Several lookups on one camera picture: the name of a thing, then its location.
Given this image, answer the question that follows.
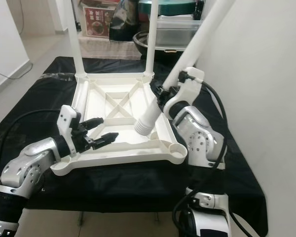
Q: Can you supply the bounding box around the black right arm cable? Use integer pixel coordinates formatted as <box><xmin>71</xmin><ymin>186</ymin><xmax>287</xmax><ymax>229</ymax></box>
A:
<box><xmin>172</xmin><ymin>74</ymin><xmax>231</xmax><ymax>237</ymax></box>

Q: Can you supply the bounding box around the orange-lidded storage box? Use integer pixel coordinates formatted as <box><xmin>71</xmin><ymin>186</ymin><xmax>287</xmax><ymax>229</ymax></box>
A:
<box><xmin>79</xmin><ymin>0</ymin><xmax>119</xmax><ymax>39</ymax></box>

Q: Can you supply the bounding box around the black tablecloth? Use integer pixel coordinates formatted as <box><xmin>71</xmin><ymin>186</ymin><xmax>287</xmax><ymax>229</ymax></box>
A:
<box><xmin>0</xmin><ymin>57</ymin><xmax>269</xmax><ymax>237</ymax></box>

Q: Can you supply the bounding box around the black plastic bag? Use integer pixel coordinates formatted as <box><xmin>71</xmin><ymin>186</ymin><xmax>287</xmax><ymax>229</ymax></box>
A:
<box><xmin>109</xmin><ymin>0</ymin><xmax>143</xmax><ymax>42</ymax></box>

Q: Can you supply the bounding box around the white plastic children table top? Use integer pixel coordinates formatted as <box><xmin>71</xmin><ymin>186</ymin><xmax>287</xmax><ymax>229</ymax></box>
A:
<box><xmin>50</xmin><ymin>72</ymin><xmax>189</xmax><ymax>177</ymax></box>

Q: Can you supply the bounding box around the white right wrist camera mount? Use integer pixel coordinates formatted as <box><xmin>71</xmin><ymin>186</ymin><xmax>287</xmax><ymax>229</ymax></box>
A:
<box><xmin>163</xmin><ymin>67</ymin><xmax>206</xmax><ymax>118</ymax></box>

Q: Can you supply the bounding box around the clear plastic storage bin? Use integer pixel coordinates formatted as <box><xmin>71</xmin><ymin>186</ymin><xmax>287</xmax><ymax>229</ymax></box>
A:
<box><xmin>155</xmin><ymin>15</ymin><xmax>205</xmax><ymax>50</ymax></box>

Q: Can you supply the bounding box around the clear tape strip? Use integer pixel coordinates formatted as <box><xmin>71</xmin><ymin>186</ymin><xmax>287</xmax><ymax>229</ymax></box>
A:
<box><xmin>47</xmin><ymin>73</ymin><xmax>75</xmax><ymax>80</ymax></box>

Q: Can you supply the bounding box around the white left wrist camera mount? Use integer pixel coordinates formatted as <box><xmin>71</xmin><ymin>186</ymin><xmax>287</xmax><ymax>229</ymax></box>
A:
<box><xmin>59</xmin><ymin>105</ymin><xmax>82</xmax><ymax>158</ymax></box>

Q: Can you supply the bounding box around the black wok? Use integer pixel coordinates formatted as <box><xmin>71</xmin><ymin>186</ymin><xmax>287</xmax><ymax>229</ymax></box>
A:
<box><xmin>132</xmin><ymin>31</ymin><xmax>173</xmax><ymax>57</ymax></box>

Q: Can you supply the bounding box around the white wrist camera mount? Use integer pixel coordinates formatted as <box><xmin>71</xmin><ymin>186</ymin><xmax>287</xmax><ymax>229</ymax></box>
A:
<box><xmin>163</xmin><ymin>67</ymin><xmax>206</xmax><ymax>118</ymax></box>
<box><xmin>59</xmin><ymin>105</ymin><xmax>82</xmax><ymax>158</ymax></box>

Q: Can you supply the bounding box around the green round pot lid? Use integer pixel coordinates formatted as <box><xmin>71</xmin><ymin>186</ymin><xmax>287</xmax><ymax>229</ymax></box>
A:
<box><xmin>138</xmin><ymin>0</ymin><xmax>198</xmax><ymax>15</ymax></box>

